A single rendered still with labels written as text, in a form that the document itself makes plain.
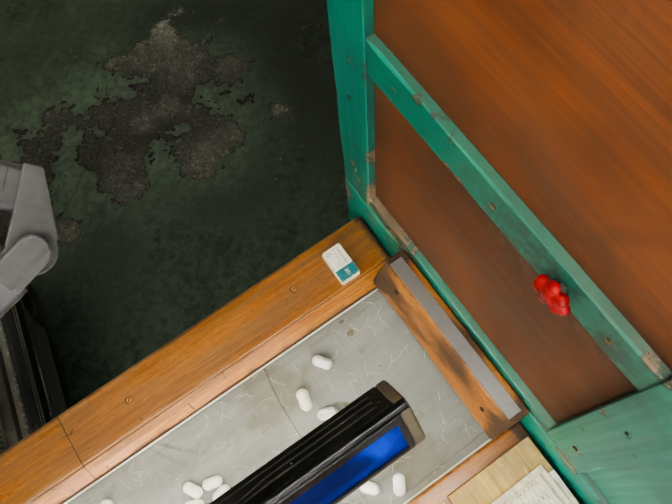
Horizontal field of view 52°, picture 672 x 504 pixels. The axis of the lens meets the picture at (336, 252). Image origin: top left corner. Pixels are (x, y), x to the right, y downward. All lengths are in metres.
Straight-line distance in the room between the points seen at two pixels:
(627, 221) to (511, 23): 0.16
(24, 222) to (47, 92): 1.60
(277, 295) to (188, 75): 1.30
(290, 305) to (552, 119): 0.69
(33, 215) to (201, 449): 0.47
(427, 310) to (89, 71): 1.67
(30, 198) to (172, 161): 1.33
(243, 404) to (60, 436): 0.29
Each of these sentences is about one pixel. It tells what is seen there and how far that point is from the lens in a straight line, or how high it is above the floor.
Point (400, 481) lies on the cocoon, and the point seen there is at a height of 0.76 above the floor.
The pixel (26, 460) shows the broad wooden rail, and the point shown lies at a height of 0.76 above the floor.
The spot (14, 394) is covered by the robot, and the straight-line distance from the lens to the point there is 1.73.
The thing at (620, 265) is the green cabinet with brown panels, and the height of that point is 1.33.
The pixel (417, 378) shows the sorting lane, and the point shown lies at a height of 0.74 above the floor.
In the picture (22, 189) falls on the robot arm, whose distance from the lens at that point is 0.87.
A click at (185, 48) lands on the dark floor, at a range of 2.38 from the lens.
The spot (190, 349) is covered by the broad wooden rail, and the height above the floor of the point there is 0.76.
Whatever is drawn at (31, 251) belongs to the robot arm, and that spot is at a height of 1.13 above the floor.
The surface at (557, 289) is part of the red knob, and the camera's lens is 0.64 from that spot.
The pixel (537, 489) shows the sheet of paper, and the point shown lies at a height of 0.78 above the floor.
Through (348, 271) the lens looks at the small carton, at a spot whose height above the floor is 0.78.
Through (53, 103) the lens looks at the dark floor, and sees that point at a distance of 2.42.
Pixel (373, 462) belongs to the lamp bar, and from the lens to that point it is 0.78.
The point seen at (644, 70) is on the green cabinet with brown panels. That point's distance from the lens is 0.44.
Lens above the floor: 1.85
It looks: 70 degrees down
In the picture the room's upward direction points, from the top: 10 degrees counter-clockwise
